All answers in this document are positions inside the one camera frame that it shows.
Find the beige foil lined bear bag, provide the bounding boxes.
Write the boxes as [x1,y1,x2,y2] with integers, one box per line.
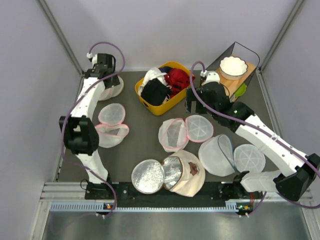
[131,150,206,197]

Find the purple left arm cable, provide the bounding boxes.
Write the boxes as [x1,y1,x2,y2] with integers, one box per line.
[60,41,126,213]

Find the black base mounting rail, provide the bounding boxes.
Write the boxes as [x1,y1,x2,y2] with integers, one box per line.
[84,180,262,208]

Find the black bra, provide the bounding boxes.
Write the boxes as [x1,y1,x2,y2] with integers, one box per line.
[141,79,171,106]

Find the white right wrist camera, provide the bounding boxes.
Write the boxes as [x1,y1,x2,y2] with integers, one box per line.
[200,70,220,86]

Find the white bra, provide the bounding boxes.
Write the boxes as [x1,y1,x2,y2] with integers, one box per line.
[138,67,168,96]

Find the grey trimmed white mesh bag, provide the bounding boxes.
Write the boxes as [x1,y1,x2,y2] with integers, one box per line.
[198,134,266,177]

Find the beige mesh bag with glasses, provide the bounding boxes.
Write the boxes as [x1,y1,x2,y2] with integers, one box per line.
[99,76,124,101]

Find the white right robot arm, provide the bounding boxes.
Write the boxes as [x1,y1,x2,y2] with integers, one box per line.
[186,82,320,204]

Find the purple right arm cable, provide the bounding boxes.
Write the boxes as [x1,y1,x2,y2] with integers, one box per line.
[189,61,320,217]

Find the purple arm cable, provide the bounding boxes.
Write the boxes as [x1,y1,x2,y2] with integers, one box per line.
[189,61,320,217]
[60,41,126,213]

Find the black wire shelf rack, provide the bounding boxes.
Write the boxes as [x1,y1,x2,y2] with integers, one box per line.
[206,41,261,102]

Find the pink trimmed bag left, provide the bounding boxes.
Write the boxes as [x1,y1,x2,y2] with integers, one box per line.
[95,103,130,149]

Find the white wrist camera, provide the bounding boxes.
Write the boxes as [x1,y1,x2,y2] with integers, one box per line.
[200,70,220,86]
[86,52,98,67]

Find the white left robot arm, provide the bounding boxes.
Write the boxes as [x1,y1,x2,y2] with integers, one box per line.
[58,52,120,199]

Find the red bra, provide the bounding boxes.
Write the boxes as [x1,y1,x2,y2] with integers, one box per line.
[164,68,190,98]

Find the green plastic bowl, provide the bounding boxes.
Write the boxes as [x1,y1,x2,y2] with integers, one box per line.
[234,83,247,98]

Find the pink trimmed bag centre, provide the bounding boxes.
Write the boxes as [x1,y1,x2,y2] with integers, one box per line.
[158,115,214,153]

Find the pink trimmed bag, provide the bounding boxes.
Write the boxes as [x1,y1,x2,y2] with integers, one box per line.
[95,103,130,149]
[158,115,214,153]

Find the white scalloped bowl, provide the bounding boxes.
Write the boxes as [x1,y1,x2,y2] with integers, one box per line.
[219,56,248,81]

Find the yellow plastic basket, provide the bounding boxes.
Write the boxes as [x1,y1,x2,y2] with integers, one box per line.
[134,61,191,116]

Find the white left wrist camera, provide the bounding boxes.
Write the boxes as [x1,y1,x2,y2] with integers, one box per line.
[86,52,98,67]

